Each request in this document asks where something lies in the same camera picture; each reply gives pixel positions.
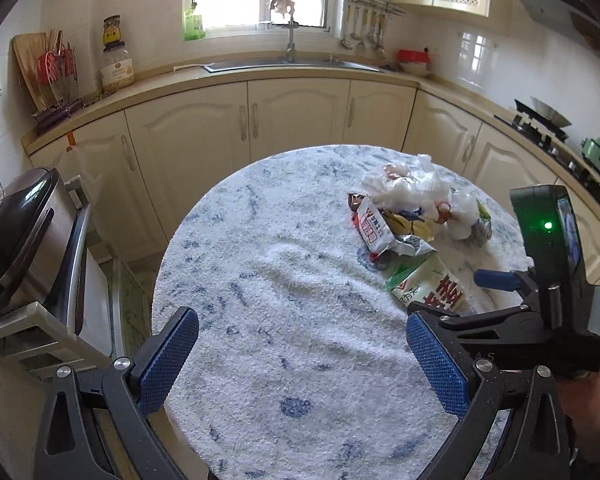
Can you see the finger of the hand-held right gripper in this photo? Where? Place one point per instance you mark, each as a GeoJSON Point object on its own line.
{"type": "Point", "coordinates": [497, 280]}
{"type": "Point", "coordinates": [505, 317]}

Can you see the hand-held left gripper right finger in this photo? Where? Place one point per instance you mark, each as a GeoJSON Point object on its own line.
{"type": "Point", "coordinates": [437, 365]}

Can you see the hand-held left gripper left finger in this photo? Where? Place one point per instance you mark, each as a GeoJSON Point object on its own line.
{"type": "Point", "coordinates": [170, 355]}

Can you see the person's right forearm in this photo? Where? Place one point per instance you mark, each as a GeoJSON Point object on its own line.
{"type": "Point", "coordinates": [595, 410]}

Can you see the green foil wrapper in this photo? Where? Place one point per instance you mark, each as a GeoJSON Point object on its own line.
{"type": "Point", "coordinates": [482, 227]}

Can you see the green white snack packet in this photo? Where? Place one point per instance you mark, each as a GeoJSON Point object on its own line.
{"type": "Point", "coordinates": [425, 280]}

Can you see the silver foil wrapper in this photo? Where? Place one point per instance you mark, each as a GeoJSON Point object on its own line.
{"type": "Point", "coordinates": [410, 245]}

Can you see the black gas stove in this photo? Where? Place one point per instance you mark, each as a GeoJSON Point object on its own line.
{"type": "Point", "coordinates": [545, 132]}

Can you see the metal wok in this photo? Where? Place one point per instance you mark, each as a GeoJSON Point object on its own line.
{"type": "Point", "coordinates": [550, 112]}

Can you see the white plastic bag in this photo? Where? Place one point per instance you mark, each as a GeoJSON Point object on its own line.
{"type": "Point", "coordinates": [415, 185]}

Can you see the white blue table cloth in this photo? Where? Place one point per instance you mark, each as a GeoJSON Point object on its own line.
{"type": "Point", "coordinates": [280, 285]}

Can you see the white red snack wrapper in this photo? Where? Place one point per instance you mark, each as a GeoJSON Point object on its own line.
{"type": "Point", "coordinates": [372, 227]}

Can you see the red lidded bowl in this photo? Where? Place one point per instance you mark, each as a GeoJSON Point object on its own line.
{"type": "Point", "coordinates": [414, 56]}

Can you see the cream lower kitchen cabinets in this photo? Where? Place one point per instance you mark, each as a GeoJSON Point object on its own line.
{"type": "Point", "coordinates": [195, 140]}

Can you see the orange hook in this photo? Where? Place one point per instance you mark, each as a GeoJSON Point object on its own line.
{"type": "Point", "coordinates": [71, 139]}

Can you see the row of hanging utensils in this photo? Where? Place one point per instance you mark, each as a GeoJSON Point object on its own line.
{"type": "Point", "coordinates": [365, 30]}

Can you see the glass jar beige contents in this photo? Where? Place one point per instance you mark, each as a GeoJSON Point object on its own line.
{"type": "Point", "coordinates": [117, 72]}

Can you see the steel kitchen sink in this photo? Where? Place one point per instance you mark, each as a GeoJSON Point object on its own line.
{"type": "Point", "coordinates": [290, 65]}

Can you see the metal faucet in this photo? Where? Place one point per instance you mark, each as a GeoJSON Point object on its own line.
{"type": "Point", "coordinates": [291, 35]}

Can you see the wooden cutting board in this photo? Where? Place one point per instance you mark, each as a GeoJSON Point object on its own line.
{"type": "Point", "coordinates": [27, 60]}

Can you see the yellow label bottle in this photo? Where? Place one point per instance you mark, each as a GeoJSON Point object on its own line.
{"type": "Point", "coordinates": [112, 30]}

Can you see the green bottle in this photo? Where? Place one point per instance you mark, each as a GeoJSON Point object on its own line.
{"type": "Point", "coordinates": [194, 25]}

